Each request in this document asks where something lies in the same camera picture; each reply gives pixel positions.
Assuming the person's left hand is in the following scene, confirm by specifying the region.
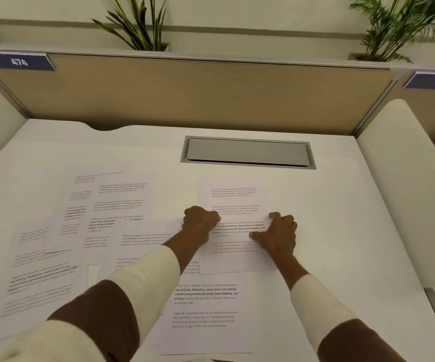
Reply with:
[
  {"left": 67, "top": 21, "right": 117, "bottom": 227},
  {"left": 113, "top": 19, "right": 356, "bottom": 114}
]
[{"left": 181, "top": 206, "right": 222, "bottom": 246}]

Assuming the person's right hand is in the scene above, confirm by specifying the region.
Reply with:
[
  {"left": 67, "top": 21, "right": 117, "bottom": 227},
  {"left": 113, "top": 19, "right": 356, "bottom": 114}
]
[{"left": 249, "top": 212, "right": 298, "bottom": 257}]

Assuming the single printed paper page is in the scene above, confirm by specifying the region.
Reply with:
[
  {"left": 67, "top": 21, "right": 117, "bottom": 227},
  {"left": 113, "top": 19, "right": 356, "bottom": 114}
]
[{"left": 198, "top": 177, "right": 279, "bottom": 275}]

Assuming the person's right forearm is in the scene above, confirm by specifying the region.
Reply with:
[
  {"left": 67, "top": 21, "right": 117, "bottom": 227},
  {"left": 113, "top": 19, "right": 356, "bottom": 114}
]
[{"left": 272, "top": 249, "right": 408, "bottom": 362}]

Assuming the person's left forearm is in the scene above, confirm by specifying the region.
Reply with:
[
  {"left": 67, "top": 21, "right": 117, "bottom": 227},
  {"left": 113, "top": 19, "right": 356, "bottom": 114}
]
[{"left": 0, "top": 233, "right": 212, "bottom": 362}]

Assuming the wide beige desk partition panel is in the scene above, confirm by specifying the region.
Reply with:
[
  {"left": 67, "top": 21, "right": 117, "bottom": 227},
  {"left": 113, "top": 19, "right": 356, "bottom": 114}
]
[{"left": 0, "top": 53, "right": 403, "bottom": 136}]

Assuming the white partition top ledge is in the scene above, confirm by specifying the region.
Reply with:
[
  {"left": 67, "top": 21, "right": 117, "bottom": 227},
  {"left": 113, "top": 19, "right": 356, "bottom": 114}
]
[{"left": 0, "top": 42, "right": 435, "bottom": 74}]

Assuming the snake plant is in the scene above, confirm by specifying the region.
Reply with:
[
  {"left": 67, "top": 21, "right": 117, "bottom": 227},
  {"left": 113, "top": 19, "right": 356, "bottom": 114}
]
[{"left": 91, "top": 0, "right": 167, "bottom": 52}]

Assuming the blue desk number label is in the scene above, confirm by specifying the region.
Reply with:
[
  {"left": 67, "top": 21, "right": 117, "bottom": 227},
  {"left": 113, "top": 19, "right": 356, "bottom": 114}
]
[
  {"left": 0, "top": 51, "right": 57, "bottom": 72},
  {"left": 403, "top": 71, "right": 435, "bottom": 90}
]

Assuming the green palm plant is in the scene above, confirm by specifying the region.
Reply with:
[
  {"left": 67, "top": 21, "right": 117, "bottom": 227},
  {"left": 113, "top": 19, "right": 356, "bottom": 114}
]
[{"left": 349, "top": 0, "right": 435, "bottom": 64}]

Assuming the grey desk cable hatch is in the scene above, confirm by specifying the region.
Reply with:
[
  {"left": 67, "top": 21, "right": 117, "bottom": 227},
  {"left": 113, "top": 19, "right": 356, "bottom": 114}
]
[{"left": 180, "top": 136, "right": 317, "bottom": 170}]

